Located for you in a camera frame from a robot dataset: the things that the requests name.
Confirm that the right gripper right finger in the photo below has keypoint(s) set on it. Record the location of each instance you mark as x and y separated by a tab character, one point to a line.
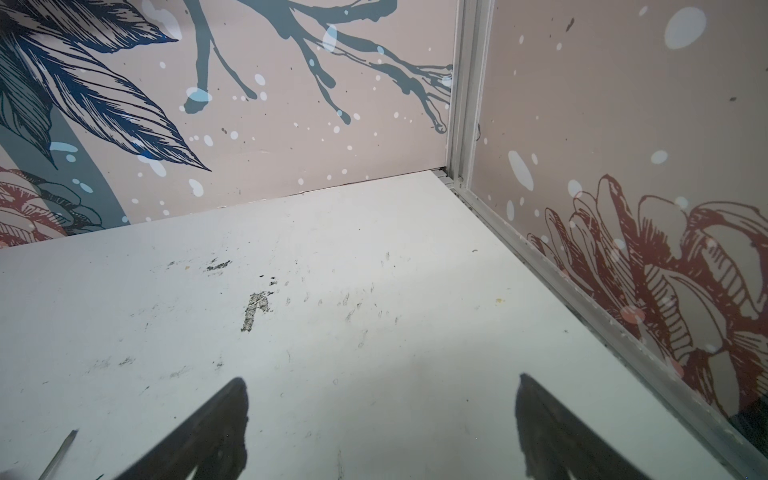
557	444

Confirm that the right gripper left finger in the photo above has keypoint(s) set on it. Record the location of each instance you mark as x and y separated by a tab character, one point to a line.
210	444

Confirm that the orange black screwdriver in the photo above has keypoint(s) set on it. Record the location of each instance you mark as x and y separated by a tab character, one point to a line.
59	455

